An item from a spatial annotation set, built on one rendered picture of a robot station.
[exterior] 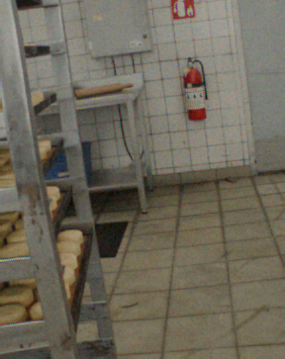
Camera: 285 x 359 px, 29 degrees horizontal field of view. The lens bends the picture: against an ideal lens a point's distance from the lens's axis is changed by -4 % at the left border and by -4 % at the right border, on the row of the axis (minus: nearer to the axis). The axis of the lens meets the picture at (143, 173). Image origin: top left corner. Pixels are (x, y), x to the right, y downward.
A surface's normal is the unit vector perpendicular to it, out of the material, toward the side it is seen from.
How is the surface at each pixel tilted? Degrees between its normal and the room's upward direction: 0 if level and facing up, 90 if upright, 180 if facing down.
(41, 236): 90
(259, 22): 90
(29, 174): 90
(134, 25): 90
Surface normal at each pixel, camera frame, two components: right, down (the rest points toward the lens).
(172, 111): -0.09, 0.24
